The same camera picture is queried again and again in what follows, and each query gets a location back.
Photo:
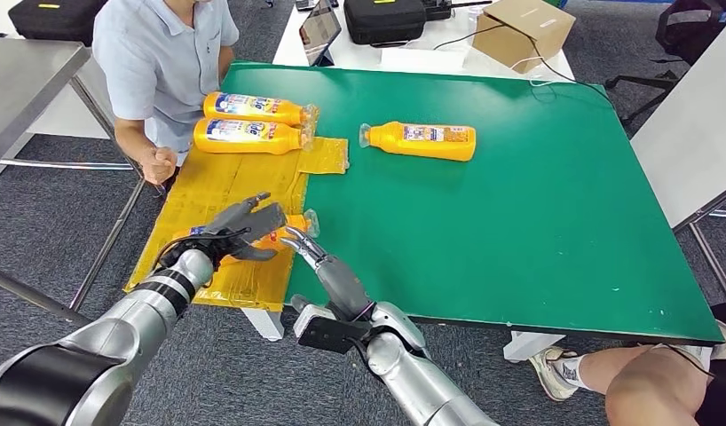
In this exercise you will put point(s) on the white table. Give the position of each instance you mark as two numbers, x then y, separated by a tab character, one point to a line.
363	59

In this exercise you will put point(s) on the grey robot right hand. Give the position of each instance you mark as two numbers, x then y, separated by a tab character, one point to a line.
345	288

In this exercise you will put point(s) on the seated person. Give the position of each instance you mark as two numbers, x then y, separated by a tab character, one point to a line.
157	64

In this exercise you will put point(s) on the orange detergent bottle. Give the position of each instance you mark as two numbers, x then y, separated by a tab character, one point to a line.
251	112
245	141
392	141
301	223

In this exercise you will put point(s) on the grey table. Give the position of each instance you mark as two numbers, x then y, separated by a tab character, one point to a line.
692	129

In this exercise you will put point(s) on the person with bare legs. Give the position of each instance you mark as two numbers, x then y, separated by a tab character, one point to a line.
645	388

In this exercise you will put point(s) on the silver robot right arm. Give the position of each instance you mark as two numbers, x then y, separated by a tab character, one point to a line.
416	376

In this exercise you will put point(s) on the steel table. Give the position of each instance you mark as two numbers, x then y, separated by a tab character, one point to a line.
22	76

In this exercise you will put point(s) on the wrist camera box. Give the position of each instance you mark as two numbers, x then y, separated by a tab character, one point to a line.
328	335
266	222

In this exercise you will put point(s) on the brown cardboard box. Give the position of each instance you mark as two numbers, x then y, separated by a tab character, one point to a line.
519	35

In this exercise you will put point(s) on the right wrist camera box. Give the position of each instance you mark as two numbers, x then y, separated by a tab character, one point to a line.
328	335

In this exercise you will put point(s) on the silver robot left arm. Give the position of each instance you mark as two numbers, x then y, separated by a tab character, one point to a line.
116	329

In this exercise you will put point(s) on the black office chair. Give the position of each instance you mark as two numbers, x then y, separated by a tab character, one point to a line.
686	29

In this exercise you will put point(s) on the black carrying case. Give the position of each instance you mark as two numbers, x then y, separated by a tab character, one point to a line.
382	23
54	22

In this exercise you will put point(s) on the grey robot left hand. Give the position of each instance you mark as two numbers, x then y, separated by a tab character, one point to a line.
228	217

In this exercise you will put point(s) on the black radio device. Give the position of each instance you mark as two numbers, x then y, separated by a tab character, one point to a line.
435	9

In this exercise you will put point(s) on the white table leg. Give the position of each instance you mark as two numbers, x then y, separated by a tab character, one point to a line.
530	348
266	324

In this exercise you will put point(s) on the tablet on stand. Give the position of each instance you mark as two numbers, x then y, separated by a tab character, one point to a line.
320	32

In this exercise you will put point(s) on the person's right hand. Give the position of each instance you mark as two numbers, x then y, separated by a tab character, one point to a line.
160	166

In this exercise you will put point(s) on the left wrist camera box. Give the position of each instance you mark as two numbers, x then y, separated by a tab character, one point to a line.
266	222

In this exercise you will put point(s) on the yellow taped cardboard sheet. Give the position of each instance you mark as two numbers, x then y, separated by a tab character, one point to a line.
233	182

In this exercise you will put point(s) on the person's right forearm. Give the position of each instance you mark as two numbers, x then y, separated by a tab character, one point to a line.
130	141

